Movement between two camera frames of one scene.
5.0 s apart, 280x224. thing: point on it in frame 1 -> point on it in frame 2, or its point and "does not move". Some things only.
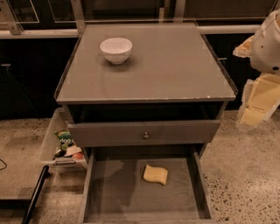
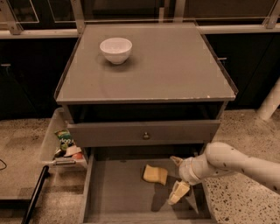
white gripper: (267, 49) -> (185, 171)
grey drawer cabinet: (144, 100) does not move
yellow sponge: (156, 174) does not move
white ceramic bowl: (116, 50) does not move
